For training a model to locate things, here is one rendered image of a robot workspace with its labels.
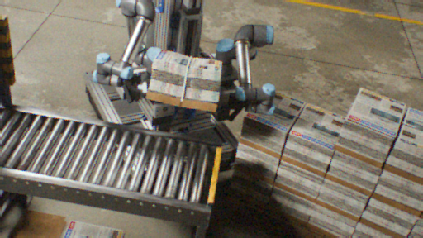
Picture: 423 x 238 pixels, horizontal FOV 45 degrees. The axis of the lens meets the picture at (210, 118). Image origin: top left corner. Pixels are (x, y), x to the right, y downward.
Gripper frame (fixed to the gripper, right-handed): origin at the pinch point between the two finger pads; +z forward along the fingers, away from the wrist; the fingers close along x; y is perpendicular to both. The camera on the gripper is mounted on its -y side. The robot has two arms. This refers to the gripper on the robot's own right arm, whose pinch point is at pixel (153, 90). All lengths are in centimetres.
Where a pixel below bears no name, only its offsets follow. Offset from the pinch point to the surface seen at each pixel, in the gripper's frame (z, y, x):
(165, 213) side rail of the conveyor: 23, -48, -52
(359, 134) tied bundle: 119, -1, -7
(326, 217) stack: 120, -67, 18
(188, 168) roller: 29, -32, -29
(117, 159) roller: -9.0, -33.0, -31.6
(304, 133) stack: 92, -12, 13
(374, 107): 128, 12, 9
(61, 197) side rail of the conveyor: -31, -50, -52
